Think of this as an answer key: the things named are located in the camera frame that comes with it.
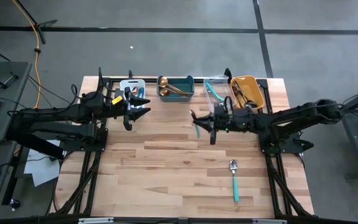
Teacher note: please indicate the black tripod stand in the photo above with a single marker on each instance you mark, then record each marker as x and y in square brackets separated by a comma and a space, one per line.
[47, 22]

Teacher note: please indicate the black side desk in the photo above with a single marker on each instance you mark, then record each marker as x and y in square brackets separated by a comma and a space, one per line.
[357, 99]

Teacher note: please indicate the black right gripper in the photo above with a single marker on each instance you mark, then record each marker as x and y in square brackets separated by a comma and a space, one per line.
[238, 121]

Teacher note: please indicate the silver frame bracket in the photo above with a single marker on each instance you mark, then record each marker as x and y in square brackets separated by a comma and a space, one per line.
[95, 220]
[269, 221]

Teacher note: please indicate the yellow tape tag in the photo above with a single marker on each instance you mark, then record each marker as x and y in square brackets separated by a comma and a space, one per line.
[117, 100]

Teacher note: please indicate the black table clamp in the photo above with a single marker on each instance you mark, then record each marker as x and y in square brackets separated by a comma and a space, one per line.
[130, 74]
[227, 72]

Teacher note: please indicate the clear plastic bin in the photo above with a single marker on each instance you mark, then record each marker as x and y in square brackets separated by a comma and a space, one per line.
[225, 93]

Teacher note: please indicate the white plastic bin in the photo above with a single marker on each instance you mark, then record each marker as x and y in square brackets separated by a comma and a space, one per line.
[126, 84]

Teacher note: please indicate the dark teal plastic bin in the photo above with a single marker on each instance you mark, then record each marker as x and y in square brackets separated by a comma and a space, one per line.
[182, 85]

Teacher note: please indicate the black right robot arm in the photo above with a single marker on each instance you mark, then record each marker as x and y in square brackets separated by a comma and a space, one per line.
[291, 116]

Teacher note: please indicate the black metal table frame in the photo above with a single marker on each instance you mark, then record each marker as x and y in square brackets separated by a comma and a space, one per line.
[104, 81]

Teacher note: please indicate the black caster wheel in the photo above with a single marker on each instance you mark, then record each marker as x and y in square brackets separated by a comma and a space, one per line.
[14, 203]

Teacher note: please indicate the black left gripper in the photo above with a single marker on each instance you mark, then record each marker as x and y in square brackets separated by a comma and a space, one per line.
[115, 110]

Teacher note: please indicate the white paper sheet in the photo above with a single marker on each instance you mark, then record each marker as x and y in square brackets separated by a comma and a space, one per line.
[42, 168]

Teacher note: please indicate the gray side table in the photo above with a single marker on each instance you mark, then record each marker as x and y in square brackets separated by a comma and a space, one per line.
[11, 93]

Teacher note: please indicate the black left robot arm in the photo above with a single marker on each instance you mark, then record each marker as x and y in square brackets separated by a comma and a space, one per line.
[48, 113]

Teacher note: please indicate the yellow plastic bin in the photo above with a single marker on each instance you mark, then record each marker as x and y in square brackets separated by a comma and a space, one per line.
[255, 90]

